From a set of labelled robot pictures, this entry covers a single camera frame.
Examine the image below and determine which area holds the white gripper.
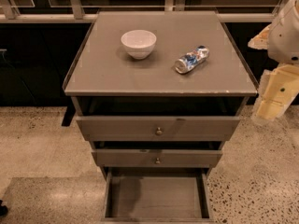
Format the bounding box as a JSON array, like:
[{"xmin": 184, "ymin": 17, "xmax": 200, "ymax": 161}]
[{"xmin": 248, "ymin": 0, "xmax": 299, "ymax": 125}]

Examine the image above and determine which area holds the blue silver redbull can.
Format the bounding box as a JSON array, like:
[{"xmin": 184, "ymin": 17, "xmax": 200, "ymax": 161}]
[{"xmin": 175, "ymin": 46, "xmax": 209, "ymax": 75}]

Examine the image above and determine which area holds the grey drawer cabinet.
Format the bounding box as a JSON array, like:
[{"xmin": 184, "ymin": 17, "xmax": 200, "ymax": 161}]
[{"xmin": 62, "ymin": 10, "xmax": 260, "ymax": 179}]

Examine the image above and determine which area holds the brass top drawer knob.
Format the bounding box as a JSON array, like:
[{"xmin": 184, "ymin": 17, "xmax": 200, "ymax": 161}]
[{"xmin": 155, "ymin": 127, "xmax": 164, "ymax": 136}]

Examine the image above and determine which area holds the grey top drawer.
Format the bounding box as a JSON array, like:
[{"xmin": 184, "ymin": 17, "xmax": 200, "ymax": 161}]
[{"xmin": 77, "ymin": 116, "xmax": 240, "ymax": 142}]

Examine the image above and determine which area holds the grey middle drawer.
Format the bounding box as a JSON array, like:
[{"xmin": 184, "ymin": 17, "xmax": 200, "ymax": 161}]
[{"xmin": 92, "ymin": 149, "xmax": 222, "ymax": 168}]

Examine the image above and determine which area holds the grey open bottom drawer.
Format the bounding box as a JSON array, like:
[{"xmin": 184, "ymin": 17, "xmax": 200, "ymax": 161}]
[{"xmin": 102, "ymin": 168, "xmax": 216, "ymax": 224}]

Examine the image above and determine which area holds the white ceramic bowl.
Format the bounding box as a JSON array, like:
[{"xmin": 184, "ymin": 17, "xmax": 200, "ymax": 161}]
[{"xmin": 121, "ymin": 30, "xmax": 157, "ymax": 60}]

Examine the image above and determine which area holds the metal window railing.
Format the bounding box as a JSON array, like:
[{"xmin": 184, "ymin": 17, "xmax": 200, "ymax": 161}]
[{"xmin": 0, "ymin": 0, "xmax": 299, "ymax": 24}]

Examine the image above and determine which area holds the black shoe tip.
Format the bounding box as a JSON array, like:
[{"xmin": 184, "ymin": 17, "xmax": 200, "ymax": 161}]
[{"xmin": 0, "ymin": 200, "xmax": 8, "ymax": 217}]

